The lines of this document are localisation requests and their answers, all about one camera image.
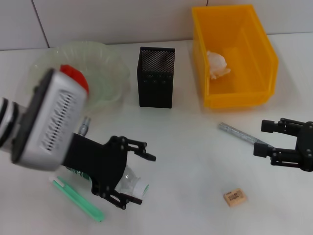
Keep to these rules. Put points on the green glass fruit plate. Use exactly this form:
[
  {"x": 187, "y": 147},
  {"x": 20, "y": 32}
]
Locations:
[{"x": 105, "y": 73}]

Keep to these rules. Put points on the clear water bottle green label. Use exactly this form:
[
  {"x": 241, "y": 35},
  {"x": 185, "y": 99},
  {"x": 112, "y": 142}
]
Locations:
[{"x": 129, "y": 181}]

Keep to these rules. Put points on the black mesh pen holder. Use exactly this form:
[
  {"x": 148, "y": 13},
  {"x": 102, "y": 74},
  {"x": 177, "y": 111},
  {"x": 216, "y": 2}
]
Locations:
[{"x": 156, "y": 85}]

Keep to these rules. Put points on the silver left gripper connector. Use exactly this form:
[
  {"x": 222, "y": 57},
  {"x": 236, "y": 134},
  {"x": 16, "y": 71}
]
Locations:
[{"x": 84, "y": 126}]

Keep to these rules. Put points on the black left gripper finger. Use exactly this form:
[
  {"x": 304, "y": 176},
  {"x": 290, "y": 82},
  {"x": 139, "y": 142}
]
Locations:
[
  {"x": 144, "y": 153},
  {"x": 117, "y": 199}
]

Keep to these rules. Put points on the yellow plastic bin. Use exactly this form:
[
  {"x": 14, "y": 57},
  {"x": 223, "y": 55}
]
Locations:
[{"x": 249, "y": 73}]

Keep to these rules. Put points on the mint green pen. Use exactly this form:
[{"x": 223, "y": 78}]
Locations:
[{"x": 78, "y": 199}]

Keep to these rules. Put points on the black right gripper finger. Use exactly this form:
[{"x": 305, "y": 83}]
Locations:
[
  {"x": 269, "y": 126},
  {"x": 261, "y": 149}
]

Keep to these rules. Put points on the white paper ball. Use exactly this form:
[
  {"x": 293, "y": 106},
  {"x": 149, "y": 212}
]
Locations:
[{"x": 217, "y": 64}]

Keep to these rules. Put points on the tan eraser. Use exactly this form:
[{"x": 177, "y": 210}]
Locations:
[{"x": 234, "y": 197}]

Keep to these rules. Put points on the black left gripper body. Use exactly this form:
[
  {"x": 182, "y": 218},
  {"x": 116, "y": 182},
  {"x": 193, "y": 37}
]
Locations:
[{"x": 102, "y": 161}]

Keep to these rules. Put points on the silver glitter pen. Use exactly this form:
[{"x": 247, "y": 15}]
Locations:
[{"x": 239, "y": 133}]

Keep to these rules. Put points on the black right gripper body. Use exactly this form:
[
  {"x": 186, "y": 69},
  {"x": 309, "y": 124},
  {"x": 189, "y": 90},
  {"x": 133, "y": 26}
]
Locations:
[{"x": 306, "y": 147}]

